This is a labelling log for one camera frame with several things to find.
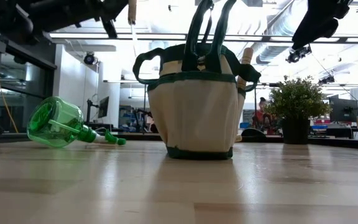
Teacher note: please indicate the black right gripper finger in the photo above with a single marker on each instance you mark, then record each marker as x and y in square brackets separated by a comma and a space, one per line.
[315, 31]

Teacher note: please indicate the green plastic spray bottle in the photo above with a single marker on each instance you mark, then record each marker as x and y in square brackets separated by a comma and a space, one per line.
[54, 124]

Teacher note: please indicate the beige green gardening tote bag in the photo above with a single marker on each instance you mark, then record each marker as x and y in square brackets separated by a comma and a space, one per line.
[197, 118]

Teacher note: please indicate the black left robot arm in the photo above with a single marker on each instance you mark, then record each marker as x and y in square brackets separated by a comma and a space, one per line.
[14, 25]

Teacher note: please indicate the black ceiling track light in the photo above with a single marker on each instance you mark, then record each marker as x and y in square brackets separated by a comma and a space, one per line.
[298, 54]
[326, 80]

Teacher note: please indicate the green potted plant black pot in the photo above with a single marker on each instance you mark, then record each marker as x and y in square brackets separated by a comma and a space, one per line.
[294, 102]

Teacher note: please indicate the wide black computer monitor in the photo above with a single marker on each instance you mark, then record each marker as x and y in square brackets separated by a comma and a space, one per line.
[343, 109]

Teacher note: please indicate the person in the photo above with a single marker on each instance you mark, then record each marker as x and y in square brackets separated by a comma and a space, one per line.
[261, 118]

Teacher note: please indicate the black monitor stand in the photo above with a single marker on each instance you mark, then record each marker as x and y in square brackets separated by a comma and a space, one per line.
[89, 112]

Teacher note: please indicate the round ceiling camera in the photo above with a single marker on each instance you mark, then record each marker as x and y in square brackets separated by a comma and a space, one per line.
[89, 59]

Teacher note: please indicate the black aluminium table frame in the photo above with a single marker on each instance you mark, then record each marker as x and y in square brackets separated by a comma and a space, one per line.
[17, 137]

